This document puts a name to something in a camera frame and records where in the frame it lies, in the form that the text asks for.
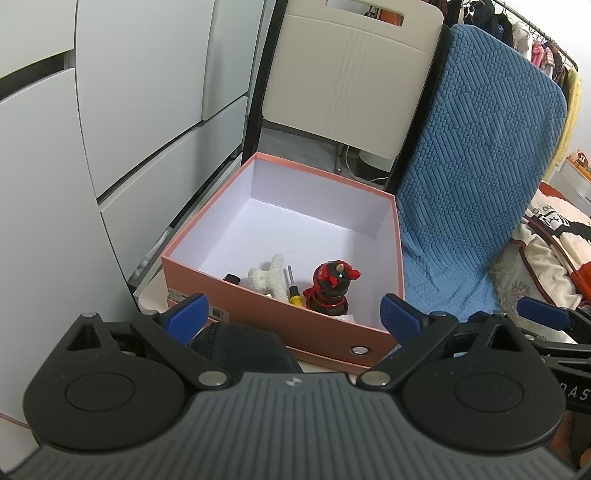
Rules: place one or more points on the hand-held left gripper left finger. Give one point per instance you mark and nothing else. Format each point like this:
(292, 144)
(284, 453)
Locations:
(187, 318)

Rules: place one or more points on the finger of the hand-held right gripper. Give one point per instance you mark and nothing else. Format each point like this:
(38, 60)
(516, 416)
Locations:
(549, 314)

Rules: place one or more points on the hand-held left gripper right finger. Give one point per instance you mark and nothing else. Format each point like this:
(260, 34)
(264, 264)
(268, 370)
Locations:
(401, 321)

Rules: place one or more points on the white charger cube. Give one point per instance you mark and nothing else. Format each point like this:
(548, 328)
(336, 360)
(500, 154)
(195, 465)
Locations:
(345, 318)

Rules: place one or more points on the small black device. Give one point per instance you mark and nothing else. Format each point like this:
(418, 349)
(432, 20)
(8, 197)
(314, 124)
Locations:
(232, 278)

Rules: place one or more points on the red and black figurine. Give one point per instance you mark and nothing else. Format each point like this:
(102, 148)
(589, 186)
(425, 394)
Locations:
(333, 286)

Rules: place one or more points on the white plush toy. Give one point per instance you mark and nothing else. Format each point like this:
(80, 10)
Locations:
(268, 279)

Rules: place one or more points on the pink cardboard box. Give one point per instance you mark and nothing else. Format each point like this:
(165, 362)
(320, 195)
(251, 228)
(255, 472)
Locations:
(300, 221)

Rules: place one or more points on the black cap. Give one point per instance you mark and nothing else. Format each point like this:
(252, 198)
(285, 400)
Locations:
(249, 346)

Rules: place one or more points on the cream printed blanket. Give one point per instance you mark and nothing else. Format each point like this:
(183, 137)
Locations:
(540, 244)

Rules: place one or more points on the white storage box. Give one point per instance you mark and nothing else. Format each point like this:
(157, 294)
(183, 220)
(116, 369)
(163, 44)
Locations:
(572, 184)

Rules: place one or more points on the white round base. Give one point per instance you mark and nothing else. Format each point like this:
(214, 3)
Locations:
(376, 159)

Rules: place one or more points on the blue quilted blanket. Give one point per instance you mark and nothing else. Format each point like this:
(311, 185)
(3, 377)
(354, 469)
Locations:
(475, 161)

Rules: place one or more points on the yellow fluffy blanket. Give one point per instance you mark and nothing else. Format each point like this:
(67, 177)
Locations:
(570, 120)

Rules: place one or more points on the white wardrobe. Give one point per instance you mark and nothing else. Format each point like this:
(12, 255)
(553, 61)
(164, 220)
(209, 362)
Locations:
(92, 138)

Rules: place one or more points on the clothes rack with garments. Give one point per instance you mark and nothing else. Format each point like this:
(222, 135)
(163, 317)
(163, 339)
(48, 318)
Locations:
(531, 37)

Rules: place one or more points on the beige chair with black frame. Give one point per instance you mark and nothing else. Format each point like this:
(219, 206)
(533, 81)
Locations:
(351, 69)

